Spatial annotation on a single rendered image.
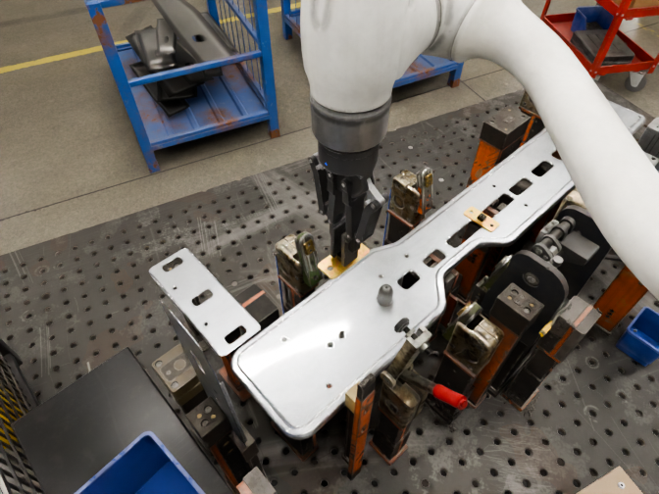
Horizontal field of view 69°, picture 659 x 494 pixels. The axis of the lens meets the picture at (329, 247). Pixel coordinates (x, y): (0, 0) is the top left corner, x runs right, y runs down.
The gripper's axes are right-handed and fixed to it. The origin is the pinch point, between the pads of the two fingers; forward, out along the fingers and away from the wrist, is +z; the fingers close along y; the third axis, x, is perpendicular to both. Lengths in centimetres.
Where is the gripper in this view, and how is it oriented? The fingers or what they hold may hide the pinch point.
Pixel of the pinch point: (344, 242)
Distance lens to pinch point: 72.6
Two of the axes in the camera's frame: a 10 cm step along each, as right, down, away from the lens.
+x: -7.3, 5.2, -4.3
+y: -6.8, -5.7, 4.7
